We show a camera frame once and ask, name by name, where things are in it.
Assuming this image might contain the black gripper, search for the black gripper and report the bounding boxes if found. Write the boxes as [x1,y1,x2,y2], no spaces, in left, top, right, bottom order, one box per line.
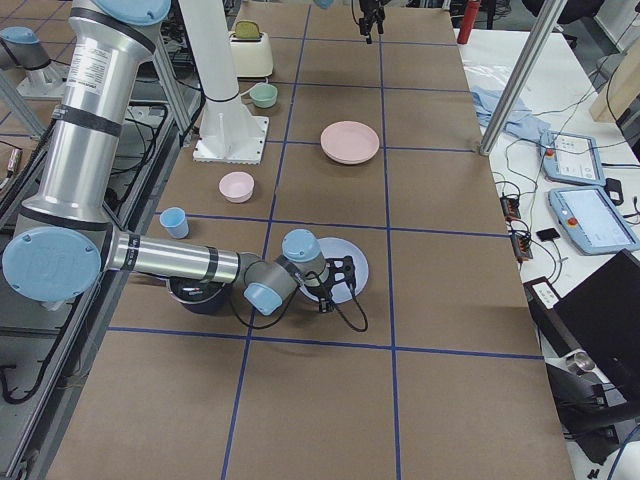
[358,0,385,44]
[301,256,354,300]

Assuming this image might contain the light blue plate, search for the light blue plate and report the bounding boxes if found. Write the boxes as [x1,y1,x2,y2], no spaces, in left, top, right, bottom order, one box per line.
[318,237,369,304]

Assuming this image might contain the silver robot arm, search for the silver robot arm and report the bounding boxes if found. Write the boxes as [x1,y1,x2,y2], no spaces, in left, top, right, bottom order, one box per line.
[2,1,355,315]

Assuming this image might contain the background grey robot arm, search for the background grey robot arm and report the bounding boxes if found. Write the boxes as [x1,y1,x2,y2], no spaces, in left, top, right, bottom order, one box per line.
[1,26,68,99]

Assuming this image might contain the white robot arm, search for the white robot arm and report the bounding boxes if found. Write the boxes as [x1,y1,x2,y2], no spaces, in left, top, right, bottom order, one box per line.
[165,1,379,309]

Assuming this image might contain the red bottle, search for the red bottle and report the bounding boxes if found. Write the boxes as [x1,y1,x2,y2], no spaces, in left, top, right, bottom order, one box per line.
[457,0,481,45]

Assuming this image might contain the cream toaster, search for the cream toaster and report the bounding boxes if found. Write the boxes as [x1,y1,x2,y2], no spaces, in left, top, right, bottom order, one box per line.
[229,20,274,78]

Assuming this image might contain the pink plate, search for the pink plate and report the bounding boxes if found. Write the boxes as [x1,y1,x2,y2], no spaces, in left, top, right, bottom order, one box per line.
[320,121,380,165]

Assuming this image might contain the pink bowl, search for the pink bowl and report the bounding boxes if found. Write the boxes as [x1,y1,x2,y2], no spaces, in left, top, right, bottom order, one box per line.
[218,171,255,203]

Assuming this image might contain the green bowl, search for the green bowl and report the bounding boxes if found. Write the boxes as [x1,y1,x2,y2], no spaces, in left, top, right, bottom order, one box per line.
[249,83,278,109]

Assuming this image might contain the black round container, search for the black round container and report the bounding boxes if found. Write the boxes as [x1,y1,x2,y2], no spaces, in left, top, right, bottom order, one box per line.
[166,277,232,315]

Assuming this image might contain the light blue cup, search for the light blue cup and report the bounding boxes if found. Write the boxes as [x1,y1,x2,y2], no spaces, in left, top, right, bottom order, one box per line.
[159,207,190,239]

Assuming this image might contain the light blue cloth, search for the light blue cloth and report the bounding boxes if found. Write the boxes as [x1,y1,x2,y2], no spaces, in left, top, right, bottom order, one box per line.
[470,84,551,143]

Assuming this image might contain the black phone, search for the black phone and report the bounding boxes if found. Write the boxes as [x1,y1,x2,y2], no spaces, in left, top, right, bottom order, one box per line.
[536,228,560,242]

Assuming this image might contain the upper teach pendant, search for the upper teach pendant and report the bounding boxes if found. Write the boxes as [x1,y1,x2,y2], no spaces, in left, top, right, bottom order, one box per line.
[539,130,605,187]

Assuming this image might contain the teach pendant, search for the teach pendant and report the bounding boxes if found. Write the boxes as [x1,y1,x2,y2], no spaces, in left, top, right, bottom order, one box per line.
[547,186,639,255]
[539,130,605,187]

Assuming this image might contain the lower teach pendant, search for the lower teach pendant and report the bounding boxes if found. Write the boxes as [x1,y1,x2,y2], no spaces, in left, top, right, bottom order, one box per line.
[547,186,639,255]

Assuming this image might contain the black laptop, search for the black laptop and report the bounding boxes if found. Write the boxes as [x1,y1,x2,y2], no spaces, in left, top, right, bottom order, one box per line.
[524,250,639,398]

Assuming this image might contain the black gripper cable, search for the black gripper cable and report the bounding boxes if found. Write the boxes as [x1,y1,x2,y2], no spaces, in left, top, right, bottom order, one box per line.
[230,269,370,333]

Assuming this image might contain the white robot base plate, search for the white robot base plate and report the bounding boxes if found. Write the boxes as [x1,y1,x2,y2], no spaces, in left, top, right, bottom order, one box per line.
[193,113,269,165]

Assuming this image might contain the aluminium frame post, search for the aluminium frame post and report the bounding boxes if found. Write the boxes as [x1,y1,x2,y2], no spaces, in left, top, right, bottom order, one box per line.
[478,0,567,156]

